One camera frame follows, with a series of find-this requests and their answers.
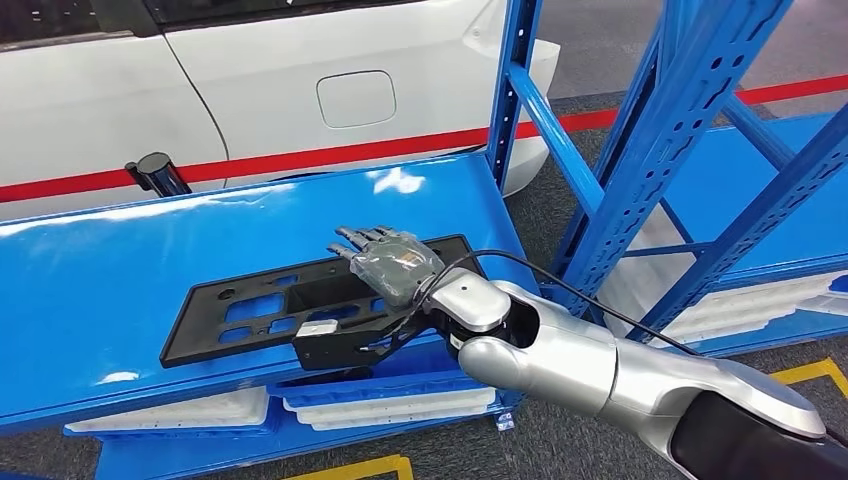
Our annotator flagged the red barrier belt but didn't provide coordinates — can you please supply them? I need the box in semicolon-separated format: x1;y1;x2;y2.
0;74;848;205

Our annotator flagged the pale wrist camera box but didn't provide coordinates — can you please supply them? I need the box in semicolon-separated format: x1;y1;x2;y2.
292;311;432;372

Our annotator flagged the white plastic crate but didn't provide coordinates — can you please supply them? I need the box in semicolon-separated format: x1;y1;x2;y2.
652;301;823;347
307;410;492;433
599;208;846;319
294;400;497;425
64;386;272;435
798;291;848;318
283;387;498;415

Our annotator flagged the white car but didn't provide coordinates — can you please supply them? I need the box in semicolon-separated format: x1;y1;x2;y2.
0;0;561;223

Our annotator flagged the black stanchion post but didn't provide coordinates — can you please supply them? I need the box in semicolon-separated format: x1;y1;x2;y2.
124;152;193;199

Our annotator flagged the blue metal shelf rack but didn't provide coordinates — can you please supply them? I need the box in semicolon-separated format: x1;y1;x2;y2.
0;0;796;480
563;0;848;359

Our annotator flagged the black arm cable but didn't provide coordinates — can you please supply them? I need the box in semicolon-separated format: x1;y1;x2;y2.
397;248;704;359

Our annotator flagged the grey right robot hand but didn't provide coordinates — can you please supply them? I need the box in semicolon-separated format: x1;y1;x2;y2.
326;225;446;311

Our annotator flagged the black plastic plate bracket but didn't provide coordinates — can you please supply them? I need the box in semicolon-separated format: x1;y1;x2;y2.
158;233;488;370

